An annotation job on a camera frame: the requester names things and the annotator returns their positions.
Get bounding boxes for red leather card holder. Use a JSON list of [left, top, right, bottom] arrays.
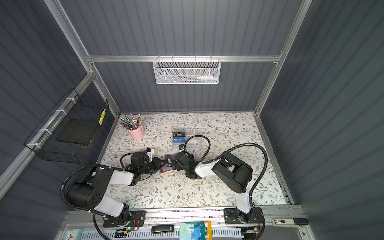
[[160, 157, 173, 173]]

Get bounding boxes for blue vip card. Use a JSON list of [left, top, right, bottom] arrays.
[[173, 136, 187, 143]]

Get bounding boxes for clear acrylic organizer tray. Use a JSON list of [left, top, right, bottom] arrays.
[[171, 127, 205, 151]]

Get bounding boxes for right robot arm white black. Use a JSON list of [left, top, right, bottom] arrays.
[[165, 151, 253, 224]]

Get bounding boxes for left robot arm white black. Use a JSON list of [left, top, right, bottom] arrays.
[[60, 149, 167, 220]]

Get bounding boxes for pink pencil cup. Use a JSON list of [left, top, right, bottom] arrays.
[[128, 124, 145, 141]]

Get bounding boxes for floral table mat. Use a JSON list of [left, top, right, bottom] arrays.
[[101, 113, 287, 209]]

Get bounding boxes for black stapler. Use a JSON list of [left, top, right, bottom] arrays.
[[151, 225, 174, 234]]

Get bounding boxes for colourful picture book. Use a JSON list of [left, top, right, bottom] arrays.
[[179, 221, 213, 240]]

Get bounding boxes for black notebook in basket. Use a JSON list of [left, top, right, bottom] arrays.
[[57, 119, 97, 146]]

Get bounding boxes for white marker in basket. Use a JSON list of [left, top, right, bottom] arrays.
[[197, 75, 219, 82]]

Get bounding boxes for small mint clock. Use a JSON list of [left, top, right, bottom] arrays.
[[63, 229, 83, 240]]

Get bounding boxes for grey white handheld device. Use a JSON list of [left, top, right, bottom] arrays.
[[272, 218, 309, 228]]

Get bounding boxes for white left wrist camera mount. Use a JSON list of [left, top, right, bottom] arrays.
[[146, 148, 156, 158]]

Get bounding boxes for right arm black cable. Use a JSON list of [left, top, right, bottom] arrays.
[[183, 134, 268, 199]]

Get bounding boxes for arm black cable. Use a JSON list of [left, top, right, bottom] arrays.
[[183, 134, 268, 199], [59, 151, 139, 211]]

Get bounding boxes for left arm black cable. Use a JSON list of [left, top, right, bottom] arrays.
[[59, 151, 139, 211]]

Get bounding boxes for white wire mesh basket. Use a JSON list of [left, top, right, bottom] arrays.
[[153, 59, 222, 85]]

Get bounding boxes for black wire wall basket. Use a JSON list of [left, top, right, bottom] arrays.
[[24, 91, 109, 164]]

